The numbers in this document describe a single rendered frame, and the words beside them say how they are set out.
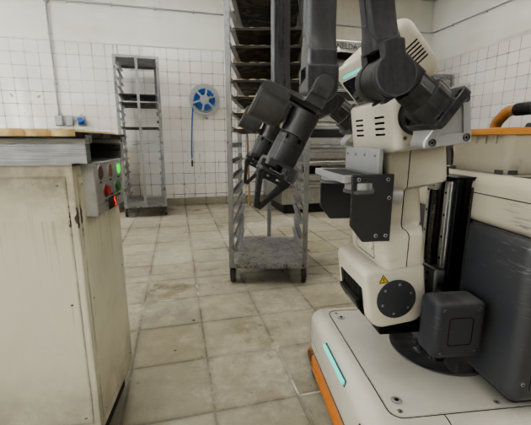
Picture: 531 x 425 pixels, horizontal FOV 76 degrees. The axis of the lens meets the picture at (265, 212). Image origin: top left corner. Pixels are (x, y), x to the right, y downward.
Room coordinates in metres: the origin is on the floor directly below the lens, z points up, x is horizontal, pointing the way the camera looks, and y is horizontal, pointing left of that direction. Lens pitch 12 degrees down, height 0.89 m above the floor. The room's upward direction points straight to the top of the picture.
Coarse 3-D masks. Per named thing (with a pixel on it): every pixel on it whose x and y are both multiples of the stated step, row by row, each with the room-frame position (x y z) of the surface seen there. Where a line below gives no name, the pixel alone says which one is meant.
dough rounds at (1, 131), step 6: (0, 132) 0.79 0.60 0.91; (6, 132) 0.79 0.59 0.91; (12, 132) 0.80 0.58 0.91; (18, 132) 0.81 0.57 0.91; (24, 132) 0.86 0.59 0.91; (30, 132) 0.80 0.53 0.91; (36, 132) 0.80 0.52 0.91; (42, 132) 0.81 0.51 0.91; (48, 132) 0.82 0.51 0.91; (54, 132) 0.81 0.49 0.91; (60, 132) 0.81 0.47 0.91; (66, 132) 0.81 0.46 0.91; (72, 132) 0.83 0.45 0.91; (96, 132) 1.00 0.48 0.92; (102, 132) 1.06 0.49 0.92; (108, 132) 1.08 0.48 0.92; (114, 132) 1.14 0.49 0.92
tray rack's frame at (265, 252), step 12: (300, 168) 2.61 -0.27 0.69; (300, 180) 2.61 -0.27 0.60; (252, 240) 2.52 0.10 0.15; (264, 240) 2.52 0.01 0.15; (276, 240) 2.52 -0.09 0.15; (288, 240) 2.52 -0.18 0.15; (240, 252) 2.24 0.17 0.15; (252, 252) 2.24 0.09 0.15; (264, 252) 2.24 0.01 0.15; (276, 252) 2.24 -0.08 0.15; (288, 252) 2.24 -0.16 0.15; (300, 252) 2.23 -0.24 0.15; (228, 264) 2.09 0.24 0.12; (240, 264) 2.01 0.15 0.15; (252, 264) 2.01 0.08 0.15; (264, 264) 2.01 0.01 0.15; (276, 264) 2.01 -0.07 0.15; (288, 264) 2.01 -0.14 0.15; (300, 264) 2.01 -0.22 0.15; (300, 276) 2.06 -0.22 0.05
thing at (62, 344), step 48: (0, 192) 0.80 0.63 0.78; (48, 192) 0.81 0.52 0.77; (0, 240) 0.80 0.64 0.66; (48, 240) 0.81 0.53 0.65; (96, 240) 0.92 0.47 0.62; (0, 288) 0.79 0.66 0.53; (48, 288) 0.81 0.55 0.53; (96, 288) 0.88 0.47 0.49; (0, 336) 0.79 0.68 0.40; (48, 336) 0.81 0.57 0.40; (96, 336) 0.85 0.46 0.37; (0, 384) 0.79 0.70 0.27; (48, 384) 0.80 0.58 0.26; (96, 384) 0.82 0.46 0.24
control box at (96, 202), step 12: (84, 168) 0.87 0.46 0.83; (96, 168) 0.89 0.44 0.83; (108, 168) 0.98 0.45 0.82; (84, 180) 0.87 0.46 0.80; (96, 180) 0.88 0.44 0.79; (108, 180) 0.97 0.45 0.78; (120, 180) 1.08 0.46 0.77; (84, 192) 0.87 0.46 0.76; (96, 192) 0.88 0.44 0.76; (120, 192) 1.07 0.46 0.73; (96, 204) 0.87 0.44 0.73; (108, 204) 0.95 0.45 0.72; (96, 216) 0.87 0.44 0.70
